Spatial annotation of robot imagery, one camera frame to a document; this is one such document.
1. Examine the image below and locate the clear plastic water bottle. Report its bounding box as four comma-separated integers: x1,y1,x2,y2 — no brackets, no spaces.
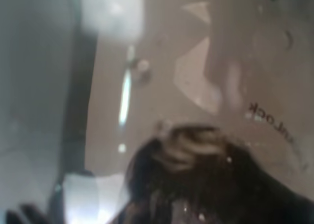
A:
82,0,314,224

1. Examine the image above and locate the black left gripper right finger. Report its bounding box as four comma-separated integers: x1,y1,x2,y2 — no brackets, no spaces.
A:
115,125,314,224

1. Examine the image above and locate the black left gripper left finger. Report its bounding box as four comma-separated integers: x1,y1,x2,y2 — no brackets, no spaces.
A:
62,29,97,174

